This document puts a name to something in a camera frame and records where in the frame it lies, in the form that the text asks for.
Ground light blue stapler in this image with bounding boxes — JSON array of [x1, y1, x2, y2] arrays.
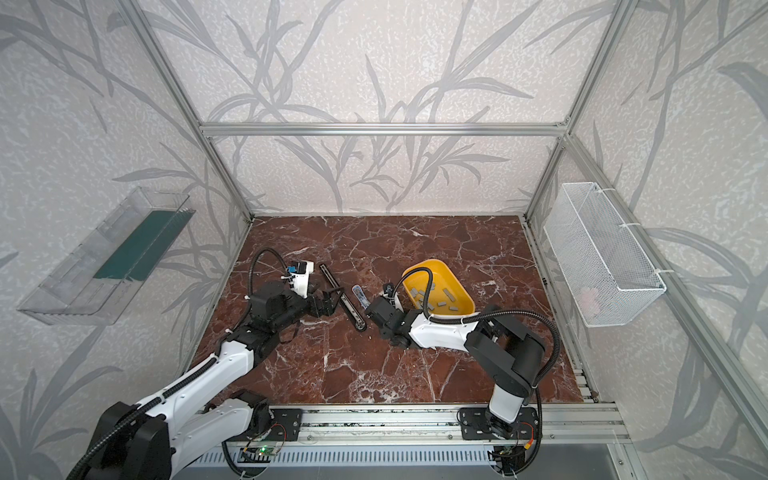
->
[[352, 285, 371, 310]]

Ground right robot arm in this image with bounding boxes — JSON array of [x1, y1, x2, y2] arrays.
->
[[365, 296, 562, 439]]

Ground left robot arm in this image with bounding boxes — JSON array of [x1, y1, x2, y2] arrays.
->
[[68, 281, 344, 479]]

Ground grey staple strips in tray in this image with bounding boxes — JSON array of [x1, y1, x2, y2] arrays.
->
[[407, 288, 460, 312]]

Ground yellow plastic tray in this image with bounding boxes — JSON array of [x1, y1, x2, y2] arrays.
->
[[403, 259, 476, 316]]

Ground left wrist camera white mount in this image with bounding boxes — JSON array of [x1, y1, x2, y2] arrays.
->
[[283, 261, 315, 298]]

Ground aluminium front rail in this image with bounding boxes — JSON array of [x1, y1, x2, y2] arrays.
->
[[266, 403, 631, 447]]

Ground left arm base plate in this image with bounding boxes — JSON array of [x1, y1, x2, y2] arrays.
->
[[233, 408, 303, 443]]

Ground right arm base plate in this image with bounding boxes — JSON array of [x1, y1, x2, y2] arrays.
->
[[457, 406, 540, 443]]

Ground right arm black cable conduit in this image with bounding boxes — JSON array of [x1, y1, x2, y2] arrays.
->
[[392, 266, 562, 445]]

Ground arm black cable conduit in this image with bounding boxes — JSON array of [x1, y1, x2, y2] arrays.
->
[[392, 266, 562, 445], [65, 247, 295, 480]]

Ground clear acrylic wall shelf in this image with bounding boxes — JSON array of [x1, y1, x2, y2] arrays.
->
[[18, 187, 195, 326]]

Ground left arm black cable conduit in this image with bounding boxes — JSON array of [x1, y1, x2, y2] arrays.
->
[[65, 247, 295, 480]]

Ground white wire mesh basket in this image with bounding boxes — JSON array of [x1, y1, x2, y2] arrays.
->
[[544, 182, 666, 328]]

